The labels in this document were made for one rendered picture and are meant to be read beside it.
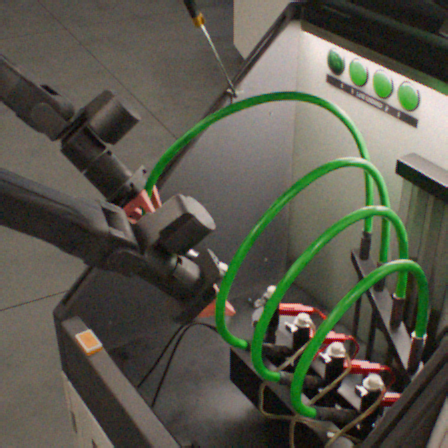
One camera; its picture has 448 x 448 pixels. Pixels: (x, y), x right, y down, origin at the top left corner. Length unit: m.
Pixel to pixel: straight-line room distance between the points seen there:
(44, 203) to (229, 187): 0.66
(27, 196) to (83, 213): 0.08
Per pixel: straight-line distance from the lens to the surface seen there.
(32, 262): 3.27
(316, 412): 1.03
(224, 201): 1.50
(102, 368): 1.34
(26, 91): 1.18
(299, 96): 1.14
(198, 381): 1.47
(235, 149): 1.46
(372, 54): 1.27
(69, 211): 0.91
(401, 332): 1.20
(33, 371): 2.75
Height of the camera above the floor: 1.87
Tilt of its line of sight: 34 degrees down
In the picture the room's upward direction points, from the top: straight up
